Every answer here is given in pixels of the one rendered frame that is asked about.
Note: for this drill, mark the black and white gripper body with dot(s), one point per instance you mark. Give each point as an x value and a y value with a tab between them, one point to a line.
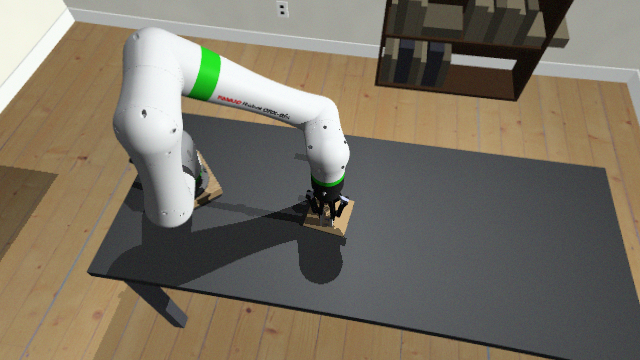
334	198

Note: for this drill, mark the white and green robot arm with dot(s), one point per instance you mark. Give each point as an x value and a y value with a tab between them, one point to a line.
156	65

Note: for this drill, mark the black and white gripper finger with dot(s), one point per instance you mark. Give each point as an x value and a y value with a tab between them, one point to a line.
337	213
314	206

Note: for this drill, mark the tan flat mat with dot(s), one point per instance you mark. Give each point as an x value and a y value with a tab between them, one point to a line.
339	224

